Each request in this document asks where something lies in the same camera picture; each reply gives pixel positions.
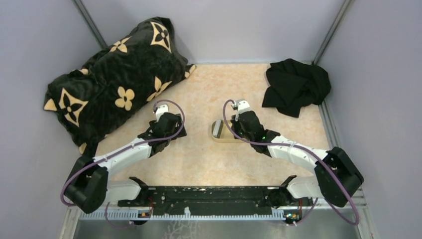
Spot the beige oval tray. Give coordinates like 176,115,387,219
210,119,243,143

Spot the brown leather card holder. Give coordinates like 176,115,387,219
211,119,224,138

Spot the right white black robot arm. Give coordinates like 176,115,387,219
230,111,364,208

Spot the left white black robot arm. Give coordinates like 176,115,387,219
60,112,187,214

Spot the crumpled black cloth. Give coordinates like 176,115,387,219
262,58,331,118

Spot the black floral plush pillow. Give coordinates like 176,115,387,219
43,17,196,157

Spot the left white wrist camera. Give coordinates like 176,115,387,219
154,103,169,121

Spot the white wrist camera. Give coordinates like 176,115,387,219
231,99,251,114
154,103,169,121

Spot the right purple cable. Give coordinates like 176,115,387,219
222,99,360,226

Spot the purple cable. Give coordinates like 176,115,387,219
60,99,186,207
222,99,360,226

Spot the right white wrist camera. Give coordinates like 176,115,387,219
231,99,251,114

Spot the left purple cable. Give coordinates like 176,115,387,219
60,99,186,207

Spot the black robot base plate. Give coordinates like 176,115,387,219
117,186,313,216

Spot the white toothed cable rail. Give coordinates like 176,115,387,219
79,207,286,221

